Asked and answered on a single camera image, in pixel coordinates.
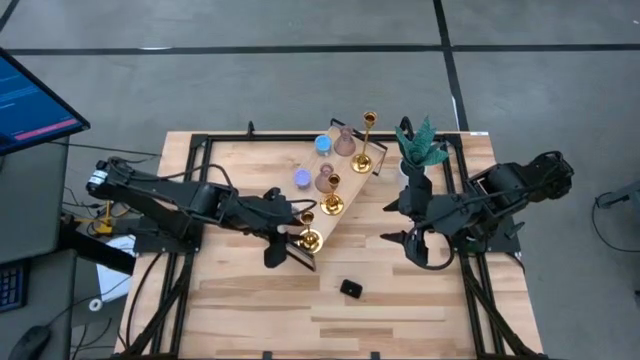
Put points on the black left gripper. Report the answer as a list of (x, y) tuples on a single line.
[(265, 212)]

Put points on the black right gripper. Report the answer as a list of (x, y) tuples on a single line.
[(435, 215)]

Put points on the gold candlestick holder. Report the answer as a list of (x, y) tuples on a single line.
[(361, 163), (332, 204), (310, 242)]

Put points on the purple candle jar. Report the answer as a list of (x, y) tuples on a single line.
[(302, 178)]

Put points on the pink glass vase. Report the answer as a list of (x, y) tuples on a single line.
[(322, 182), (345, 145)]

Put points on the blue candle jar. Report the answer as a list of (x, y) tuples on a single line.
[(323, 145)]

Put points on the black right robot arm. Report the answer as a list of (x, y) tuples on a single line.
[(505, 185)]

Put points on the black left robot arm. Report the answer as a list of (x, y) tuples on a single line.
[(150, 192)]

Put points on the snake plant in white pot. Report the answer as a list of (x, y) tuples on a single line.
[(420, 145)]

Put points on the small black box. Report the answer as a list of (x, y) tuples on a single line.
[(351, 289)]

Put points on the white label sticker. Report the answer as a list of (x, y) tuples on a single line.
[(479, 133)]

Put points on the white paper sheet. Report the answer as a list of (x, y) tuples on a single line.
[(112, 280)]

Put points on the yellow clamp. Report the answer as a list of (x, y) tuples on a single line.
[(103, 228)]

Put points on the black metal bar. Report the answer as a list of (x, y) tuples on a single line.
[(100, 255)]

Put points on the grey metal stand foot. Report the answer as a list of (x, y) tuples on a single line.
[(620, 197)]

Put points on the white tape roll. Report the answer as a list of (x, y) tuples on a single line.
[(91, 304)]

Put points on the grey desk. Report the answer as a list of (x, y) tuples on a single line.
[(30, 210)]

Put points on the black keyboard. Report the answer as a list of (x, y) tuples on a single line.
[(11, 287)]

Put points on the computer monitor blue screen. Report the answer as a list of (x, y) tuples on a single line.
[(30, 105)]

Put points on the wooden shelf riser black frame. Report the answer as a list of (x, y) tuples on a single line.
[(350, 185)]

